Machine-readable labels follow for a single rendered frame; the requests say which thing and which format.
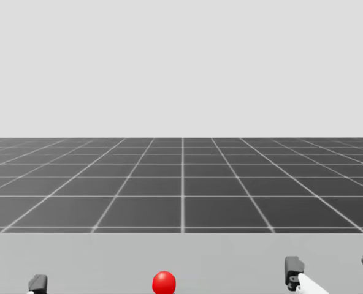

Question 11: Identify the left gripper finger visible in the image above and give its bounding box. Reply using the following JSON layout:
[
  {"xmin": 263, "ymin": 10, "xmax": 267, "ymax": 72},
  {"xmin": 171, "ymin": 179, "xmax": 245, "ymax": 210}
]
[{"xmin": 26, "ymin": 274, "xmax": 48, "ymax": 294}]

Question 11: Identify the glossy round ball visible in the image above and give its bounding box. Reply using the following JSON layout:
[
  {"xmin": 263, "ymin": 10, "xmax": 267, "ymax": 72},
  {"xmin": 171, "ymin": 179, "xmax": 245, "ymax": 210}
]
[{"xmin": 151, "ymin": 270, "xmax": 177, "ymax": 294}]

